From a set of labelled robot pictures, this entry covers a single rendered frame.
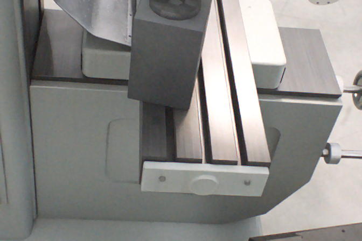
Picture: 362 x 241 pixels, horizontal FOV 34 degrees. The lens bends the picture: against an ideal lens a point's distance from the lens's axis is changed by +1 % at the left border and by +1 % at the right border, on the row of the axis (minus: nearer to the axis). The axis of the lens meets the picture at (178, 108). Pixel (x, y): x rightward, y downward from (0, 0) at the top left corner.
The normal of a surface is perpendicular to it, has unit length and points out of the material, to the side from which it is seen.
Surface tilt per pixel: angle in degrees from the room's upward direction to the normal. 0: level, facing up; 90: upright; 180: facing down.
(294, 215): 0
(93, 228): 0
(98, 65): 90
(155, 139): 0
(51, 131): 90
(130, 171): 90
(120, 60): 90
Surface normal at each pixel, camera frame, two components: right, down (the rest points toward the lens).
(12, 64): 0.69, 0.55
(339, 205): 0.12, -0.71
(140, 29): -0.16, 0.67
